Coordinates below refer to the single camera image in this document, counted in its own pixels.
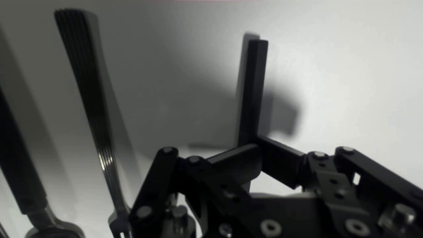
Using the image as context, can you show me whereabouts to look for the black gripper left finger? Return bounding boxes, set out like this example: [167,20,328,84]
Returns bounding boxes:
[130,144,262,238]

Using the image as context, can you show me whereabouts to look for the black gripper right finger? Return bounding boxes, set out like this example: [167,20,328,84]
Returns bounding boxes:
[257,138,423,238]

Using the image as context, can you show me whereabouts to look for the black-handled spoon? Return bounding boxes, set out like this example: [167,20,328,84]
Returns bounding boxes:
[0,93,85,238]

